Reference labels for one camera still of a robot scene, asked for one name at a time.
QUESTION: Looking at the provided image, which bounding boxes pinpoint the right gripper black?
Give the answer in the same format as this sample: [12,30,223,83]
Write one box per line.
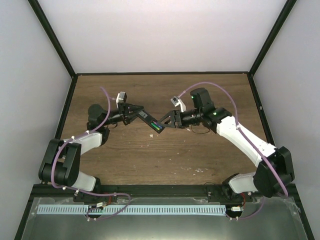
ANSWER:
[159,108,203,129]

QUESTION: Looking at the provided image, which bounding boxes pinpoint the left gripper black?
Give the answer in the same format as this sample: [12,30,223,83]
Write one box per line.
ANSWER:
[101,102,144,127]

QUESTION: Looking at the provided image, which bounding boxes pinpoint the purple blue AAA battery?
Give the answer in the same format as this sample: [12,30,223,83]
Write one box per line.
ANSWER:
[154,122,163,129]

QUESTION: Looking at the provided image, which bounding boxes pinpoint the black remote control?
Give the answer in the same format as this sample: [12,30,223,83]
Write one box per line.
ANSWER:
[137,110,165,134]

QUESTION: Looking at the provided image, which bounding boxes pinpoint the green AAA battery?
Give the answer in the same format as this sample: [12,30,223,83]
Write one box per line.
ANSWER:
[151,123,163,133]

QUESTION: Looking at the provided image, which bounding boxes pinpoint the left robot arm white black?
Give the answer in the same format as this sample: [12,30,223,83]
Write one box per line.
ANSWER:
[38,103,144,202]

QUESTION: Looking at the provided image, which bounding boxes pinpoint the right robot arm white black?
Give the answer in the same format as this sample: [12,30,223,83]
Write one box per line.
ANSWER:
[158,87,295,202]

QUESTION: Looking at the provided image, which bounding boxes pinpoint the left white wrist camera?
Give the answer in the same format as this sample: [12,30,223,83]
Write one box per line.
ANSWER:
[116,91,127,104]

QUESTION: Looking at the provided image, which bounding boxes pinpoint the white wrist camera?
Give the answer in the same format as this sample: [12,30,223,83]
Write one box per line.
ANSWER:
[116,91,127,104]
[170,96,186,113]

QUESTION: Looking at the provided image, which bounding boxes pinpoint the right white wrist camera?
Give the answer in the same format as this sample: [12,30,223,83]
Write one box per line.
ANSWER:
[170,96,186,113]

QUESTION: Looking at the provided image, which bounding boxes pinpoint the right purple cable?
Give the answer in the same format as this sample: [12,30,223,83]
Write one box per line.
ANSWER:
[177,81,289,222]

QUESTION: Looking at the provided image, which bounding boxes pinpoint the purple cable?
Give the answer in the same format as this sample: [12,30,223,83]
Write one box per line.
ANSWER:
[50,86,132,222]
[177,81,289,222]

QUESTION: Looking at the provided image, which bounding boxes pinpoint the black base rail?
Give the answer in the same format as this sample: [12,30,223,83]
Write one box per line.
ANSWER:
[73,184,253,203]

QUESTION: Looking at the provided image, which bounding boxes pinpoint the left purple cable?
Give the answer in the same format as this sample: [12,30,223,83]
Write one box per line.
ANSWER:
[50,86,132,222]

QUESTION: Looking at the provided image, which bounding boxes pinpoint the light blue slotted cable duct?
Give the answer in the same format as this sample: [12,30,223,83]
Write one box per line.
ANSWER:
[36,204,226,216]

